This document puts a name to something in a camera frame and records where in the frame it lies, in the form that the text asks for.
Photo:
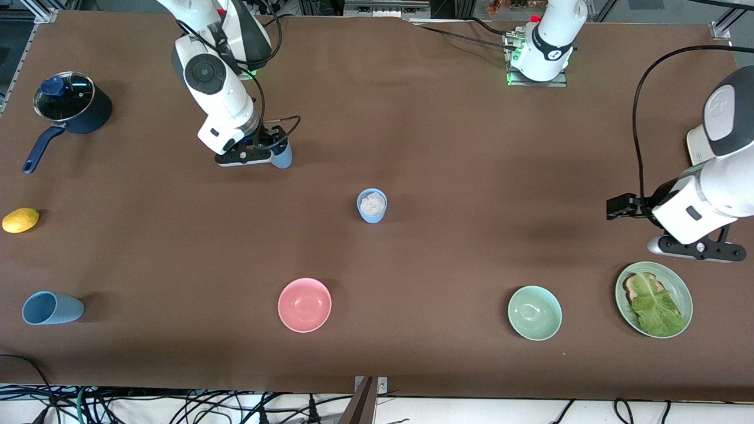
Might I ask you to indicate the metal mount bracket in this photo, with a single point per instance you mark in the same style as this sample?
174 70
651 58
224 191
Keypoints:
383 386

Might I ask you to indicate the pale green bowl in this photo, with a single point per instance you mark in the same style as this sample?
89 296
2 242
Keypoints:
535 313

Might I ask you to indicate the pink bowl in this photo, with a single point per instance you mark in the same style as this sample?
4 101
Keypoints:
304 305

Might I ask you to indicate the blue cup lying sideways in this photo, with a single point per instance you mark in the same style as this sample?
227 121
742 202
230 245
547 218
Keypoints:
65 309

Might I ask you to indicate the green lettuce leaf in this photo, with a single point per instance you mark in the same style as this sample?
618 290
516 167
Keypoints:
657 309

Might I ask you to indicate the crumpled white paper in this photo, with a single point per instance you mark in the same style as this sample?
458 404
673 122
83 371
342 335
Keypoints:
372 204

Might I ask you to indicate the yellow lemon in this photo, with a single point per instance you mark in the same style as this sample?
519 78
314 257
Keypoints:
20 221

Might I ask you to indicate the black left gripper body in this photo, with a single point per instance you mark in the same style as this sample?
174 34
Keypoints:
652 207

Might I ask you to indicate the grey camera mount pole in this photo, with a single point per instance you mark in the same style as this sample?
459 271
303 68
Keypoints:
362 406

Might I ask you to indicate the white toaster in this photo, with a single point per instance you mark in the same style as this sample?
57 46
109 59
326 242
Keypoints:
696 147

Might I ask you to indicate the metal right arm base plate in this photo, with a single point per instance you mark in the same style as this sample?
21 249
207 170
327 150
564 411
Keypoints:
252 73

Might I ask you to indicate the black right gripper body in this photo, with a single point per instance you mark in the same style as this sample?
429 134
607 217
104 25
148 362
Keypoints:
263 139

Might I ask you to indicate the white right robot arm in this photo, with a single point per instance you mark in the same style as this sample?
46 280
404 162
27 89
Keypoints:
224 100

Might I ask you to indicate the artificial flowers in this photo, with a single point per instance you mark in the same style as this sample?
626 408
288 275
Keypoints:
500 6

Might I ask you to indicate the aluminium frame rail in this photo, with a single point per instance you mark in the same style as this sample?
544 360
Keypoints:
721 29
32 50

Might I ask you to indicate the blue cup holding paper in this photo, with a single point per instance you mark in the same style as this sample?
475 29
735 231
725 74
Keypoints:
371 218

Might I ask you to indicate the pale green plate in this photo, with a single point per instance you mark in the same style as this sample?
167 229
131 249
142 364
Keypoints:
684 294

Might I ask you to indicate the grey box behind table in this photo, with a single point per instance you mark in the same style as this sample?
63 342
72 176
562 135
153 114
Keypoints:
386 7

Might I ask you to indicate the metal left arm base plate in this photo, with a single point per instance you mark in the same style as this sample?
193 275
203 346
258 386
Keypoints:
559 83

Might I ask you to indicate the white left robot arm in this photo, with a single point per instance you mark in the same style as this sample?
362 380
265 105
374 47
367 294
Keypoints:
707 200

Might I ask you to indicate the toast slice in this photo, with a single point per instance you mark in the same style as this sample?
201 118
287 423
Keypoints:
630 288

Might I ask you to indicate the dark blue saucepan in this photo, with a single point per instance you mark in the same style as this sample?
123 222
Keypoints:
97 115

